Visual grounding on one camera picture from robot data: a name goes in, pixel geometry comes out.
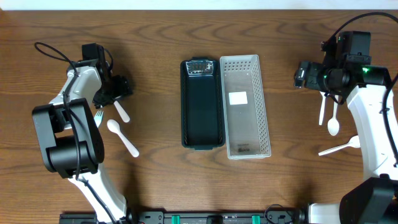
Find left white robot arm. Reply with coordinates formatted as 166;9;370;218
32;43;139;223

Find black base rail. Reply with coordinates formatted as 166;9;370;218
58;208;308;224

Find dark green plastic basket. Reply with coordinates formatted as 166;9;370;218
180;57;225;151

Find white plastic spoon near arm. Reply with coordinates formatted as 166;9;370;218
318;135;361;156

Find white plastic fork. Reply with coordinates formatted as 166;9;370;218
113;101;131;123

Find white plastic spoon bowl-down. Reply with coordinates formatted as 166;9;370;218
327;102;340;136

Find white plastic utensil handle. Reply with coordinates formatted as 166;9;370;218
318;91;326;126

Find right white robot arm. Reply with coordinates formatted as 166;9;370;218
294;31;397;223

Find white plastic spoon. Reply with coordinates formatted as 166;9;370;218
107;119;139;157

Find clear white plastic basket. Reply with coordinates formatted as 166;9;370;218
220;55;271;160

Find pale green plastic fork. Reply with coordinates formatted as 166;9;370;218
94;110;104;128

